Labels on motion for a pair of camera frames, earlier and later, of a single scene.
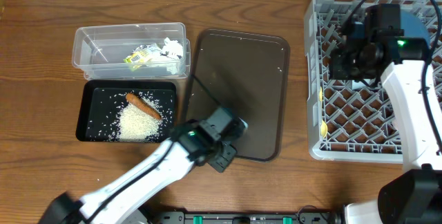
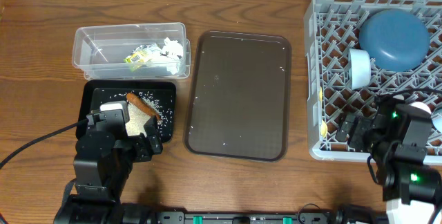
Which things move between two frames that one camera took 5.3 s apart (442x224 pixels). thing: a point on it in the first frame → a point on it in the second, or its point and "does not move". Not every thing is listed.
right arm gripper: x=336 y=71 → x=362 y=123
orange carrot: x=144 y=106 does not move
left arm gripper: x=223 y=166 → x=145 y=151
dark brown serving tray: x=247 y=73 does not move
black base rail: x=238 y=217 does not move
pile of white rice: x=136 y=125 does not move
